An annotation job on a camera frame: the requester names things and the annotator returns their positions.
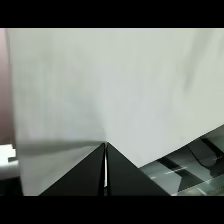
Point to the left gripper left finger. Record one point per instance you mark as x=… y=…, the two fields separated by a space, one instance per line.
x=87 y=176

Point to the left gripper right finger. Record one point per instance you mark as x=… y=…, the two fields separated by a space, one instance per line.
x=130 y=178

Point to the white garment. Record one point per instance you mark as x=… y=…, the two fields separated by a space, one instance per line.
x=110 y=86

